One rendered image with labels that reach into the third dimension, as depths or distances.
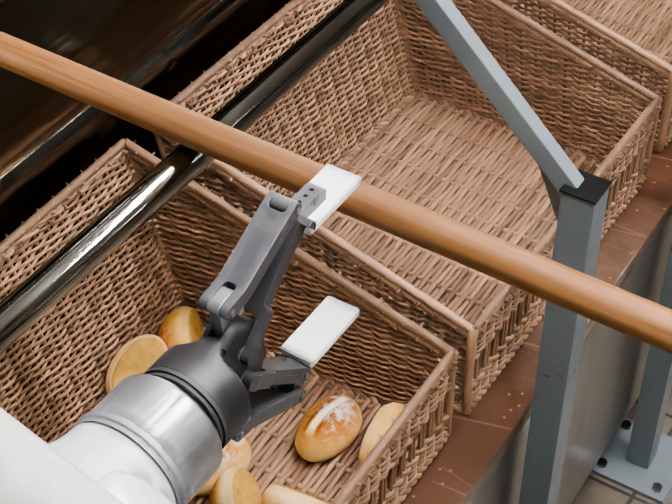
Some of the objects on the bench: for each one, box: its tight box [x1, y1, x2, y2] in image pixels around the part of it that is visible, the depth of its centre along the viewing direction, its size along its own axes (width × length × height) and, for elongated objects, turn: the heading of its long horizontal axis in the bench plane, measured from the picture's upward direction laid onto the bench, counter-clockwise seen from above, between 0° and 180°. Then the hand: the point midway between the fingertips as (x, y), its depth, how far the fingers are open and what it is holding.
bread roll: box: [105, 334, 168, 394], centre depth 181 cm, size 10×7×6 cm
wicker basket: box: [153, 0, 662, 415], centre depth 197 cm, size 49×56×28 cm
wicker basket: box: [0, 138, 458, 504], centre depth 161 cm, size 49×56×28 cm
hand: (336, 249), depth 112 cm, fingers open, 13 cm apart
